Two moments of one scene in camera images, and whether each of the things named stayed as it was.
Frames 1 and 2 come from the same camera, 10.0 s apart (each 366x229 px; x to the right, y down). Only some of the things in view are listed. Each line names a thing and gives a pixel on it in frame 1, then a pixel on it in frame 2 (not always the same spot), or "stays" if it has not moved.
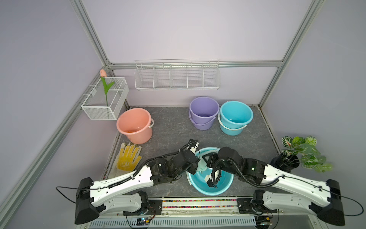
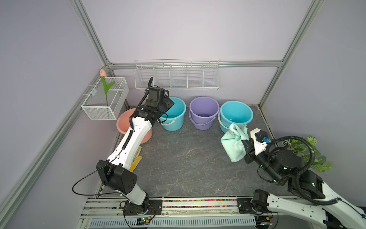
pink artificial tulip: (103, 74) stays
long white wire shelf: (177, 74) stays
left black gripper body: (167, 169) -> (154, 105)
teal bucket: (198, 181) -> (172, 119)
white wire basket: (106, 98) stays
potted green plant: (300, 150) stays
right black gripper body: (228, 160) -> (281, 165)
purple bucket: (203, 110) stays
